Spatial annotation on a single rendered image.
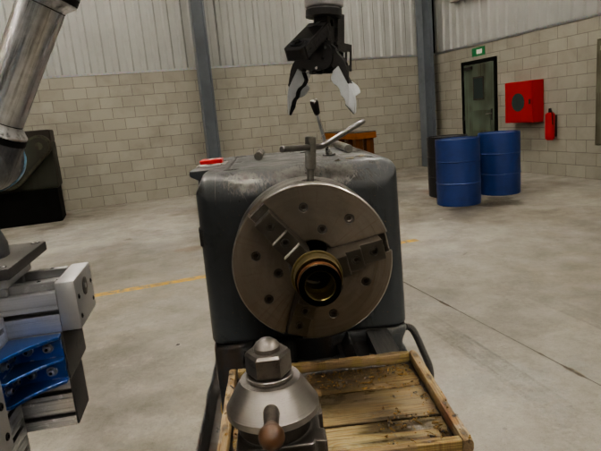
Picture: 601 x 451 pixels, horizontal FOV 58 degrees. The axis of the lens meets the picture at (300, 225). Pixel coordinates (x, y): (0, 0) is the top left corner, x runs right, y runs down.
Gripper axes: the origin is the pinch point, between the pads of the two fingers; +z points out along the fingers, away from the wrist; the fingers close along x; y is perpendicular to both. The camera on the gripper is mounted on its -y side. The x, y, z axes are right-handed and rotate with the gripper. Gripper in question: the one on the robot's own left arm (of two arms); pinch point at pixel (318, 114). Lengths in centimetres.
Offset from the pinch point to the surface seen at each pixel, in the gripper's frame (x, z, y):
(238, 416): -30, 24, -63
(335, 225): -6.3, 20.9, -4.5
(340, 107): 515, -19, 939
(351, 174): -0.8, 12.7, 12.1
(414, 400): -27, 47, -15
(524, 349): -6, 127, 206
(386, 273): -14.4, 30.7, 1.5
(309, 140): -0.6, 4.6, -4.4
